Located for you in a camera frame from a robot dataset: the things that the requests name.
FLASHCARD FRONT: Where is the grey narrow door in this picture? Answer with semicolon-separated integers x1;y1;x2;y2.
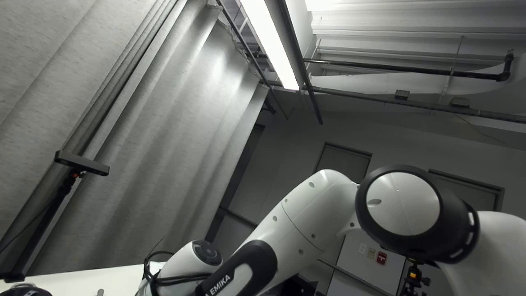
313;141;376;184

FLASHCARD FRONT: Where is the grey curtain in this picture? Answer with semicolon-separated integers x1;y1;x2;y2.
0;0;272;276

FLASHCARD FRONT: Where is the ceiling light fixture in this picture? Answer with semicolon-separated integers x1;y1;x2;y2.
236;0;303;92

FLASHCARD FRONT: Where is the black background equipment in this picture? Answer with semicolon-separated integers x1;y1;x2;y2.
287;275;323;296

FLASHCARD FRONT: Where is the black ceiling pipe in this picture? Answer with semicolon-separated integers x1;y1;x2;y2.
303;51;517;84

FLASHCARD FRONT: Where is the grey wide door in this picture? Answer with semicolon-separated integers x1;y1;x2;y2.
426;169;505;214

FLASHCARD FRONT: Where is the black round object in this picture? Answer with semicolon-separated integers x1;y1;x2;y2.
0;283;40;296

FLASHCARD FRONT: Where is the grey wall conduit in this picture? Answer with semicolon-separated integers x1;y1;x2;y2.
270;84;526;125

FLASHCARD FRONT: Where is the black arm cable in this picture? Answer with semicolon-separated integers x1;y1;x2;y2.
140;250;213;293

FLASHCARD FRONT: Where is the black rail bracket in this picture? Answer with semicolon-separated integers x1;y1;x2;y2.
53;150;113;178

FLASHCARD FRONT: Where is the black camera tripod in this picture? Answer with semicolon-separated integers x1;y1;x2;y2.
402;261;435;296

